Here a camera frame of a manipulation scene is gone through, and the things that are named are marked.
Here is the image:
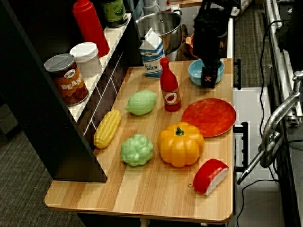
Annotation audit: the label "black cable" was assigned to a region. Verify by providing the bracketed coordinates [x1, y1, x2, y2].
[236, 20, 303, 227]

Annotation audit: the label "aluminium frame rail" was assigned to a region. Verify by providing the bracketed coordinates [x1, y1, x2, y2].
[262, 0, 303, 126]

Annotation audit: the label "green toy lime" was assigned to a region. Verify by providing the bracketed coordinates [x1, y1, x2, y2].
[124, 90, 158, 116]

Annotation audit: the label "white lidded jar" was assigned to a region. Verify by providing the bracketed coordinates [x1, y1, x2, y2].
[69, 42, 101, 78]

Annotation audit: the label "metal clamp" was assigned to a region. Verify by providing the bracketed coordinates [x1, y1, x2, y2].
[237, 70, 303, 185]

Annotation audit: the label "red plate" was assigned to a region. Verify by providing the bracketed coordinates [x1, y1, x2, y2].
[181, 97, 237, 138]

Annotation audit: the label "orange toy pot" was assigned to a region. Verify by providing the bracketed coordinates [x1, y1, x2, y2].
[185, 33, 202, 60]

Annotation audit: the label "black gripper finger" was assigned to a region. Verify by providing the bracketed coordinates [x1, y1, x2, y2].
[212, 63, 223, 88]
[201, 67, 215, 89]

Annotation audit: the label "toy beans can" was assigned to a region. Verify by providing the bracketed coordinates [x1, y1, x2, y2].
[44, 53, 89, 106]

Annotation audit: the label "red ketchup squeeze bottle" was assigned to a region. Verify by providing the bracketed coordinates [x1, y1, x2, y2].
[72, 0, 110, 58]

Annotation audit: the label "toy milk carton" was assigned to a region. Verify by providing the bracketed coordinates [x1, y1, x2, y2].
[139, 27, 166, 79]

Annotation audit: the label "red sauce bottle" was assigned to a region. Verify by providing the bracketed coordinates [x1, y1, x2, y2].
[159, 57, 182, 112]

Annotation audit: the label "black cabinet handle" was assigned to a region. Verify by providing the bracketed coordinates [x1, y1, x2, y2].
[233, 122, 249, 173]
[233, 59, 242, 90]

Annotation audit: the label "light blue bowl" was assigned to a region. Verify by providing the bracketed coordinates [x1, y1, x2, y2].
[188, 59, 225, 86]

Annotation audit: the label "green toy grapes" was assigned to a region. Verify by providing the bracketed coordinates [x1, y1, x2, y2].
[120, 134, 154, 167]

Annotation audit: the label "yellow toy corn cob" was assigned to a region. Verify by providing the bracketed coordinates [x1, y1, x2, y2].
[93, 109, 122, 149]

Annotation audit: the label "black shelf unit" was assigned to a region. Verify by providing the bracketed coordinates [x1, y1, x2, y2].
[0, 0, 143, 183]

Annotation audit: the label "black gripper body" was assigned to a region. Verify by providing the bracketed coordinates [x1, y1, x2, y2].
[193, 4, 230, 71]

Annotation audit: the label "orange toy pumpkin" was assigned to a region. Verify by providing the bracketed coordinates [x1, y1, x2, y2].
[157, 122, 205, 168]

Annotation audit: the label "toy peas can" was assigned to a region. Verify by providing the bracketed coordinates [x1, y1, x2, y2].
[101, 0, 129, 29]

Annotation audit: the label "red toy cheese wedge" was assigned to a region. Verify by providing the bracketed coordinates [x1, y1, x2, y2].
[192, 158, 230, 196]

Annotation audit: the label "stainless steel pot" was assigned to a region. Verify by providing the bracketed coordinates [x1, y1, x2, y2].
[135, 9, 183, 56]

